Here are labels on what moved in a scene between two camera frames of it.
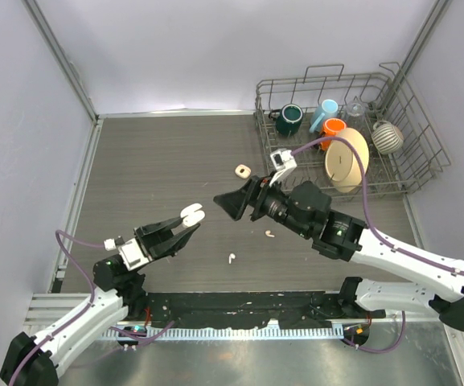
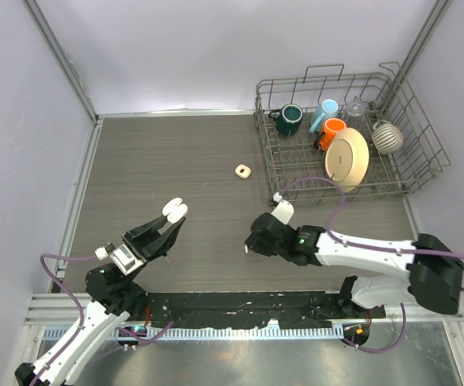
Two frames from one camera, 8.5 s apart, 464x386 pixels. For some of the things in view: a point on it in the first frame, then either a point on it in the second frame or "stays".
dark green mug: x=288 y=119 stays
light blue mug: x=327 y=109 stays
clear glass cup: x=355 y=115 stays
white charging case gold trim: x=191 y=215 to x=174 y=210
